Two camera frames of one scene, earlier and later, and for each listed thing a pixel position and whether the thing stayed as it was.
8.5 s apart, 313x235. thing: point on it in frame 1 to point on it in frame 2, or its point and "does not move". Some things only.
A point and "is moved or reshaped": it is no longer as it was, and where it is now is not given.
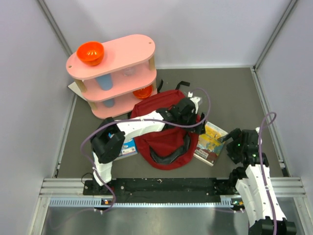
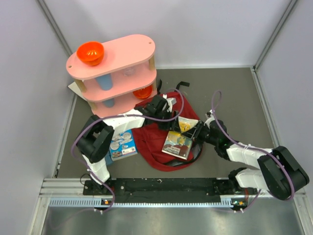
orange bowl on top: (90, 53) does not move
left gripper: (199, 129) to (172, 125)
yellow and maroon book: (208, 147) to (176, 144)
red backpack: (165, 149) is moved or reshaped
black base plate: (161, 189) does not move
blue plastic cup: (105, 82) does not move
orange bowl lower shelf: (144, 93) does not move
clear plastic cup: (129, 71) does not move
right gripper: (236, 135) to (191, 133)
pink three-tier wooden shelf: (125, 76) does not move
